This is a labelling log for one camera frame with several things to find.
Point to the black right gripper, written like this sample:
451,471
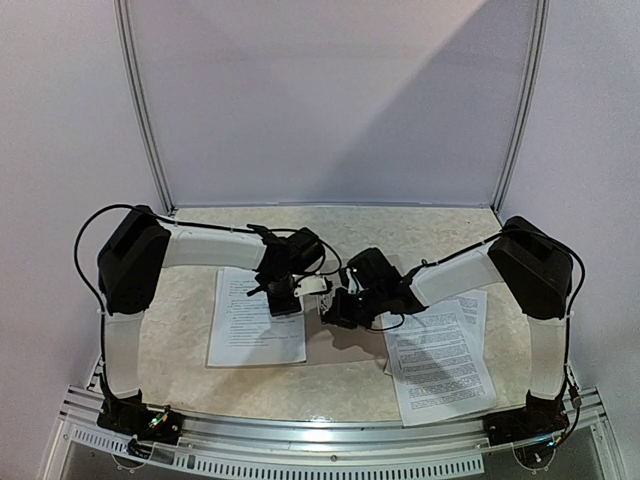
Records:
338,310

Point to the metal folder clip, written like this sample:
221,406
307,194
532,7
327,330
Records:
324,303

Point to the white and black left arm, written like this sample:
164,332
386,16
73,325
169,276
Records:
137,260

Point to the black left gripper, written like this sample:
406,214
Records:
278,310

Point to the white paper stack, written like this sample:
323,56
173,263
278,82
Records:
435,358

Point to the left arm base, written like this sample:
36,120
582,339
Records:
132,417

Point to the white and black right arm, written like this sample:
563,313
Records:
540,275

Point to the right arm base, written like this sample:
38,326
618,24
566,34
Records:
538,419

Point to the aluminium front rail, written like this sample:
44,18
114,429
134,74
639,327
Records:
217,447

